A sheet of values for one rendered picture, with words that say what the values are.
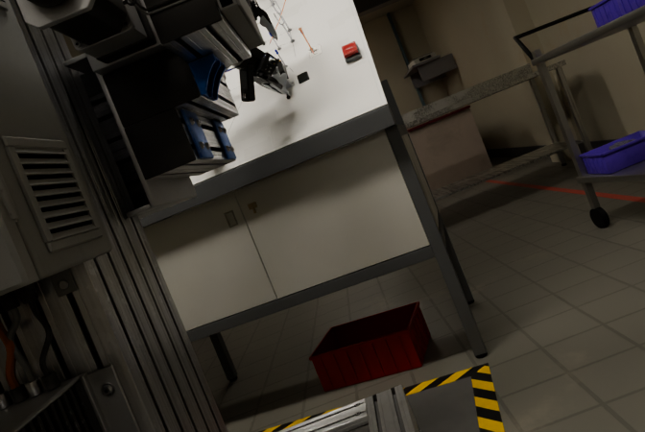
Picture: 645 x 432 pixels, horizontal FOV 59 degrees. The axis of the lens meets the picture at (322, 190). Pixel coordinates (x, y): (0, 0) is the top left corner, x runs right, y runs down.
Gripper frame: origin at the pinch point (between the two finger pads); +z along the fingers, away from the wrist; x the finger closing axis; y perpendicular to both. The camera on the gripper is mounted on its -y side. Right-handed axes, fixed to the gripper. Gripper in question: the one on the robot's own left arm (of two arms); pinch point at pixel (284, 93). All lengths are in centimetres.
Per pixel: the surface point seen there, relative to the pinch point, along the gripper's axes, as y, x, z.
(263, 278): -59, 3, 21
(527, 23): 221, 117, 292
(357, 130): -5.5, -24.0, 14.4
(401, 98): 267, 455, 522
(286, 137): -13.5, -3.3, 4.9
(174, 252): -61, 28, 0
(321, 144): -12.9, -14.9, 10.0
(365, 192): -21.7, -23.8, 27.1
